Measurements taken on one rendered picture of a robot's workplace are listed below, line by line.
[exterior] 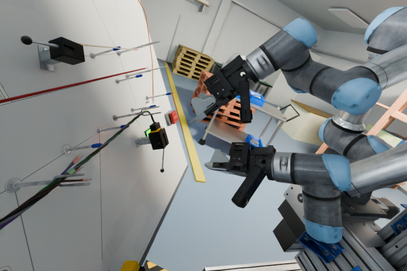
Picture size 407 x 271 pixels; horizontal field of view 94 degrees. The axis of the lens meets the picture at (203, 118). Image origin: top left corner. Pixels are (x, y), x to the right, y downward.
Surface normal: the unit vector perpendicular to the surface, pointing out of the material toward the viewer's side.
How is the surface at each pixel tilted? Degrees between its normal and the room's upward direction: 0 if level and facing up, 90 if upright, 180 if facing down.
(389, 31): 110
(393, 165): 80
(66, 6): 54
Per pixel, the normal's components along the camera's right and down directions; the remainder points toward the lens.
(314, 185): -0.70, 0.13
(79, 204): 0.95, -0.15
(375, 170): -0.72, -0.24
